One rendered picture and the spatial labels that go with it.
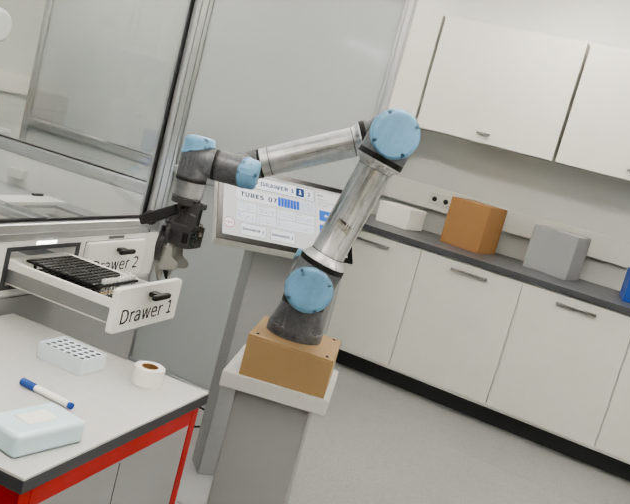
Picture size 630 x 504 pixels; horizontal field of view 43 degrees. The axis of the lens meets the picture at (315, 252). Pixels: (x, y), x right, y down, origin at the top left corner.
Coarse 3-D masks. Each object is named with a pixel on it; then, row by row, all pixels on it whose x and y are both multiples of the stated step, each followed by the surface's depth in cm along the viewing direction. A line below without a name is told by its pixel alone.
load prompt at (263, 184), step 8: (264, 184) 290; (272, 184) 291; (280, 184) 293; (288, 184) 294; (272, 192) 290; (280, 192) 291; (288, 192) 293; (296, 192) 294; (304, 192) 296; (312, 192) 297; (312, 200) 296
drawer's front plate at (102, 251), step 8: (112, 240) 239; (120, 240) 242; (128, 240) 245; (136, 240) 249; (144, 240) 253; (88, 248) 228; (96, 248) 230; (104, 248) 234; (112, 248) 238; (128, 248) 246; (136, 248) 250; (144, 248) 254; (88, 256) 228; (96, 256) 231; (104, 256) 235; (112, 256) 239; (120, 256) 243; (128, 256) 247; (104, 264) 236; (128, 264) 249; (136, 264) 253; (136, 272) 254
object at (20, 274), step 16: (32, 256) 211; (48, 256) 217; (16, 272) 200; (32, 272) 199; (32, 288) 198; (48, 288) 197; (64, 288) 195; (80, 288) 194; (64, 304) 195; (80, 304) 194; (96, 304) 192
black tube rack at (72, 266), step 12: (36, 264) 203; (48, 264) 205; (60, 264) 208; (72, 264) 211; (84, 264) 214; (60, 276) 209; (72, 276) 200; (84, 276) 202; (96, 276) 206; (108, 276) 209
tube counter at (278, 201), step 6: (270, 198) 288; (276, 198) 289; (282, 198) 290; (270, 204) 287; (276, 204) 288; (282, 204) 289; (288, 204) 290; (294, 204) 291; (300, 204) 293; (306, 204) 294; (312, 204) 295; (300, 210) 291; (306, 210) 293; (312, 210) 294
